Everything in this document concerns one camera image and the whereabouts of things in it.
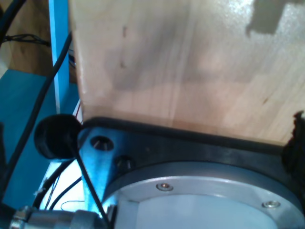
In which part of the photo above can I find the silver cable connector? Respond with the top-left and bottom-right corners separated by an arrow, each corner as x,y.
10,205 -> 112,229

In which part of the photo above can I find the black round cap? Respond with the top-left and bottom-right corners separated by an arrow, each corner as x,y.
34,114 -> 82,160

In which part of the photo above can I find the metal frame post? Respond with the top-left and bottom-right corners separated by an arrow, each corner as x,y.
48,0 -> 71,115

